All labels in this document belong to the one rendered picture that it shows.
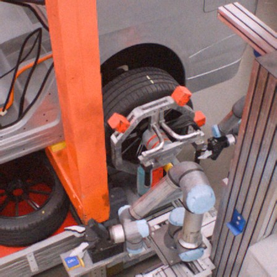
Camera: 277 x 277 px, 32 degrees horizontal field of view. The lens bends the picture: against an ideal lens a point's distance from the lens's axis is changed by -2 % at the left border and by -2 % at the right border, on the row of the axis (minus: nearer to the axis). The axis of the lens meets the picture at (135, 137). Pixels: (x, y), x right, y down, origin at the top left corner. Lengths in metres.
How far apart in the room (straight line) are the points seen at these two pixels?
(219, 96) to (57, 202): 2.07
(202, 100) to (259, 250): 2.59
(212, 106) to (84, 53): 2.55
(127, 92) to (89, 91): 0.63
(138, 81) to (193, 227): 1.03
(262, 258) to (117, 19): 1.47
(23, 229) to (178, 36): 1.51
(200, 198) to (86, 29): 0.81
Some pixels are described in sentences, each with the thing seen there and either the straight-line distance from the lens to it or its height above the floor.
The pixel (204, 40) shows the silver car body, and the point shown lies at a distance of 3.18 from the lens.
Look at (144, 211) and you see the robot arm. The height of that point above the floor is 1.21.
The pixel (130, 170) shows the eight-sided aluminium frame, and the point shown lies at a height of 0.67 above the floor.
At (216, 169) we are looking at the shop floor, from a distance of 3.95.
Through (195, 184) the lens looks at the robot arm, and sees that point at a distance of 1.97.
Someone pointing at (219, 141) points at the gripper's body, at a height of 0.90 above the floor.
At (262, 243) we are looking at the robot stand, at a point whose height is 1.23.
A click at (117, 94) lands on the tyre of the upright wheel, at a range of 2.81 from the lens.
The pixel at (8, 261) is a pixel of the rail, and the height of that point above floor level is 0.39.
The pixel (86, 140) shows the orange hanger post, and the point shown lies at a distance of 2.39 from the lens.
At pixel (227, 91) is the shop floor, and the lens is 4.65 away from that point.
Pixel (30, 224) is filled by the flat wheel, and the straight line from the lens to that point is 3.06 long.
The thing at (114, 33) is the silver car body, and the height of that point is 1.44.
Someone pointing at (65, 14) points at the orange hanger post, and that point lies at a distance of 1.92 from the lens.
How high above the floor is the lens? 3.01
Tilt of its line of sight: 47 degrees down
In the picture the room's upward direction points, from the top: straight up
